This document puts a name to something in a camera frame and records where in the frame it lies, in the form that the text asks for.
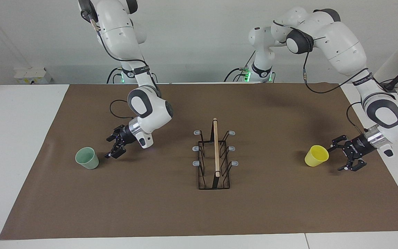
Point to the pale green plastic cup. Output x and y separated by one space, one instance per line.
87 159

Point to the brown table mat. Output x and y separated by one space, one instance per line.
116 207

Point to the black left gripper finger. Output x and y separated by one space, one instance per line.
340 141
355 164

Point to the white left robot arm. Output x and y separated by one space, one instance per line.
340 45

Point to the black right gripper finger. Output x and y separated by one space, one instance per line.
117 149
116 133

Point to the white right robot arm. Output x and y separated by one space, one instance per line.
119 34

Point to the white power strip box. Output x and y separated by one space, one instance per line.
33 76

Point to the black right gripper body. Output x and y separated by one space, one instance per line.
128 133

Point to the yellow plastic cup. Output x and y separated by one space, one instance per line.
315 157

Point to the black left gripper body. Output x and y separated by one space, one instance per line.
359 146

